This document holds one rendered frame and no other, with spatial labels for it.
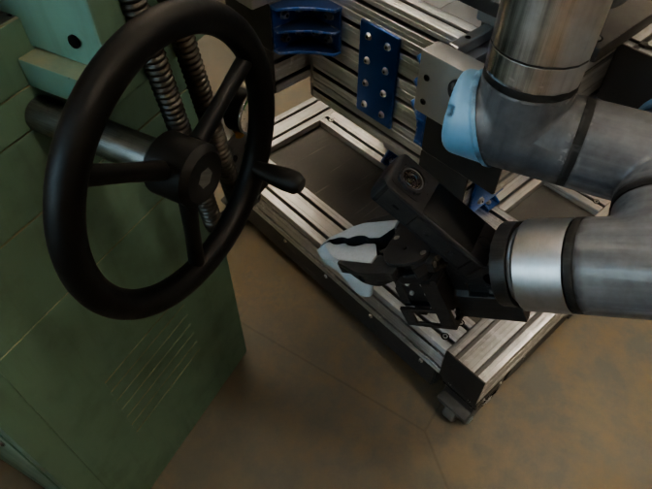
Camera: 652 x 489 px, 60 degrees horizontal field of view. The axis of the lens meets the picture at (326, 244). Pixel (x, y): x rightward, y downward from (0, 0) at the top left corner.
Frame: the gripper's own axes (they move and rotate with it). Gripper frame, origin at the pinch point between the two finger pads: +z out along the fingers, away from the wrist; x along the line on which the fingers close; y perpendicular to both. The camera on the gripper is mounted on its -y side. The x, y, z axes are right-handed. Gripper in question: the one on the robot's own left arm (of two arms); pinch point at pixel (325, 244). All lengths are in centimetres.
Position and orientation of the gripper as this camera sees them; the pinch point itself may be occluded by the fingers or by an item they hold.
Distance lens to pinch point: 58.7
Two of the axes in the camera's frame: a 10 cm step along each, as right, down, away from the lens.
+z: -7.6, 0.0, 6.5
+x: 4.9, -6.6, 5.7
